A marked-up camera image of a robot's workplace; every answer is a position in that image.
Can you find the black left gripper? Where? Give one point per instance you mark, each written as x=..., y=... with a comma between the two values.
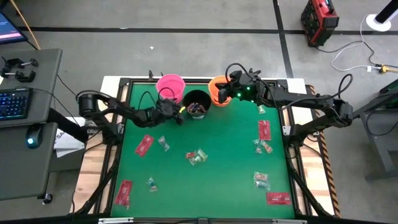
x=169, y=110

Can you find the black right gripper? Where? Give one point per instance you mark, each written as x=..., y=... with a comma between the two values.
x=245, y=84

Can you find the candy bars pile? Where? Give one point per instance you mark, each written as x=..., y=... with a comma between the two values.
x=196, y=108

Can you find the clear bag red candy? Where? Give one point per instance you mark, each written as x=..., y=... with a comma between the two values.
x=190, y=155
x=260, y=176
x=267, y=147

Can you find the clear bag green candy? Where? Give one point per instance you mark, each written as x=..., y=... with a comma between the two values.
x=257, y=146
x=262, y=109
x=202, y=154

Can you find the red candy pack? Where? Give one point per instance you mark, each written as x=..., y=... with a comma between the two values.
x=123, y=193
x=264, y=130
x=144, y=145
x=278, y=198

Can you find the clear bag teal candy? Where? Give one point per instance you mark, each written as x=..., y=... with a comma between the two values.
x=152, y=184
x=262, y=186

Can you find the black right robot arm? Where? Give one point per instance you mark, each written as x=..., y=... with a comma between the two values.
x=311, y=101

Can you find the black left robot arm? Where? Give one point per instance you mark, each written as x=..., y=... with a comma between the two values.
x=133, y=113

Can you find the orange pumpkin halloween bucket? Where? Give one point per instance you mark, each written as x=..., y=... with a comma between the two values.
x=213, y=84

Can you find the black halloween bucket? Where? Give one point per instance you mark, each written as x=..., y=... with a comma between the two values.
x=188, y=97

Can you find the pink halloween bucket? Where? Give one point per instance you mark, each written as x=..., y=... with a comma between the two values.
x=178, y=82

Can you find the yellow tape tag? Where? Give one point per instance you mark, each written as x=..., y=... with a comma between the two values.
x=182, y=109

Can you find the red black tool case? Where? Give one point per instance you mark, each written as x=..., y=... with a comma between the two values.
x=318, y=25

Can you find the white paper sheet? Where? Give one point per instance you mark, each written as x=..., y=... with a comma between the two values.
x=66, y=146

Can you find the yellow black hazard strip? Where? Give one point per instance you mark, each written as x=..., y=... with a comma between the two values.
x=329, y=174

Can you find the grey desk panel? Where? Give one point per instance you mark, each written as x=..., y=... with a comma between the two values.
x=46, y=77
x=18, y=168

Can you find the black computer mouse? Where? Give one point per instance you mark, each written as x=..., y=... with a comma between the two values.
x=34, y=135

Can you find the black caster wheel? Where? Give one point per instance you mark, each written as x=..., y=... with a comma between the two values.
x=47, y=198

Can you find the yellow plug connector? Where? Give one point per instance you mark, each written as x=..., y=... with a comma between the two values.
x=384, y=68

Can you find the black c-clamp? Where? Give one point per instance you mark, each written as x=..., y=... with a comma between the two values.
x=14, y=63
x=25, y=76

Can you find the white round stand base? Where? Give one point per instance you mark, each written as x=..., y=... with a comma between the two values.
x=374, y=25

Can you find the backlit black keyboard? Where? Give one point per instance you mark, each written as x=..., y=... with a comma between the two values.
x=15, y=104

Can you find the grey side table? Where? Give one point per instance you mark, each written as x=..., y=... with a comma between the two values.
x=382, y=140

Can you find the yellow wooden stick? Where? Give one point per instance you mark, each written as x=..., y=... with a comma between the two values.
x=26, y=27

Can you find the slanted stand pole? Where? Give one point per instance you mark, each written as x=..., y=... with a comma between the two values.
x=387, y=11

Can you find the computer monitor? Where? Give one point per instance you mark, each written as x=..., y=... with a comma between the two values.
x=9, y=29

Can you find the black table frame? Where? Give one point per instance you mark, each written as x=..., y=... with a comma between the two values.
x=161, y=221

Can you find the silver metal bracket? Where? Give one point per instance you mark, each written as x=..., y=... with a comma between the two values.
x=115, y=220
x=289, y=221

